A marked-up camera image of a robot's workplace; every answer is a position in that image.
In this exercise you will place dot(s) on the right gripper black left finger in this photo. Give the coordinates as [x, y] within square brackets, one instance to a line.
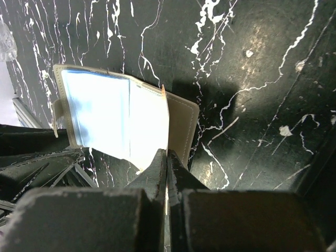
[92, 219]

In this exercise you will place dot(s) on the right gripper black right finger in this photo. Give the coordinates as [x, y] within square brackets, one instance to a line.
[207, 220]

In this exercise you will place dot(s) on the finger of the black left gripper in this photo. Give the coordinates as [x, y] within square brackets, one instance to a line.
[34, 158]

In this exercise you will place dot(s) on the beige leather card holder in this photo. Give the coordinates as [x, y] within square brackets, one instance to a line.
[122, 116]

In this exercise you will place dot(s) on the clear plastic water bottle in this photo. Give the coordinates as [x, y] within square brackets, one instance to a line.
[8, 47]

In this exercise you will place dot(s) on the aluminium frame rail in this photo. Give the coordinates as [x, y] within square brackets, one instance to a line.
[25, 116]

